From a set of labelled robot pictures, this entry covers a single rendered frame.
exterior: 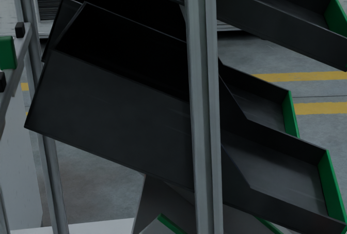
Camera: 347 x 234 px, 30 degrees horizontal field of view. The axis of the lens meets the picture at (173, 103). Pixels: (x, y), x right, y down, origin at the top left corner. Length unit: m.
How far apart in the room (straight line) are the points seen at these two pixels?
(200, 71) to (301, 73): 3.55
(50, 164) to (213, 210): 0.39
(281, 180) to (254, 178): 0.03
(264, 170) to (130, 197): 2.23
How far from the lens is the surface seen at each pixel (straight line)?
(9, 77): 0.63
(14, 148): 2.06
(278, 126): 0.75
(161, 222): 0.57
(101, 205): 2.80
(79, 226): 1.19
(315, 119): 3.45
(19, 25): 0.74
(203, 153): 0.49
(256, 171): 0.61
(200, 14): 0.45
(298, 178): 0.64
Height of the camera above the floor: 1.54
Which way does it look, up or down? 25 degrees down
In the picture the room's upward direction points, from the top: 4 degrees counter-clockwise
